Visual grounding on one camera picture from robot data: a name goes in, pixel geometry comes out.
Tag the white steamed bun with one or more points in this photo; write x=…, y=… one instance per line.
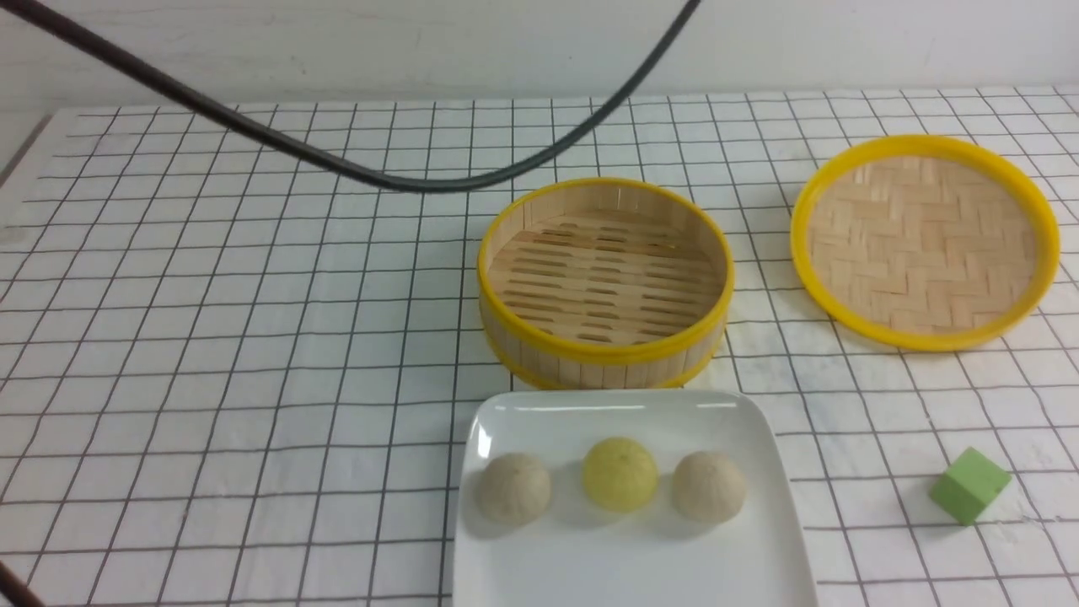
x=708, y=487
x=514, y=489

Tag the yellow steamed bun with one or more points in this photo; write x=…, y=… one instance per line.
x=619, y=475

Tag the yellow-rimmed woven bamboo lid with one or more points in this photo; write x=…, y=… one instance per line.
x=924, y=242

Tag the white square ceramic plate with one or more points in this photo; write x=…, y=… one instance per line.
x=579, y=555

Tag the yellow-rimmed bamboo steamer basket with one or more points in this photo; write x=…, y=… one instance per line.
x=604, y=283

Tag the white grid-pattern tablecloth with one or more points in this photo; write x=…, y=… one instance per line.
x=229, y=378

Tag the green cube block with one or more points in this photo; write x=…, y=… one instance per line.
x=969, y=486

